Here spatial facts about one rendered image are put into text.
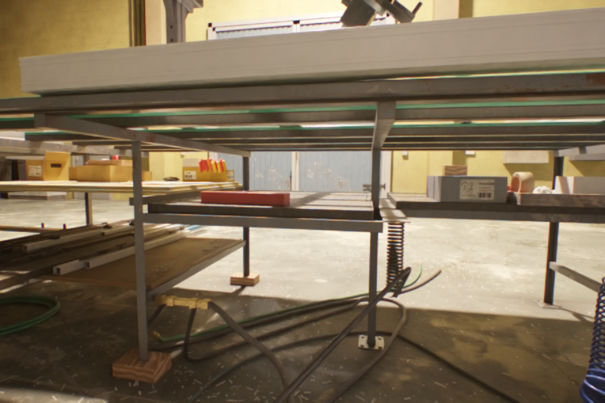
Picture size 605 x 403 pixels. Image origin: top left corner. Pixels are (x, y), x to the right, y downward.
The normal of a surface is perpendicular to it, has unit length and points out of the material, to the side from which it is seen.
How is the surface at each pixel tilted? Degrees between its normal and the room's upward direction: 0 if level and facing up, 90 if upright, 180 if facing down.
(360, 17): 111
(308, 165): 90
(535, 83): 90
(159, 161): 90
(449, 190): 90
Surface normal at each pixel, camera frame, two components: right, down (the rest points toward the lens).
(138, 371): -0.19, 0.08
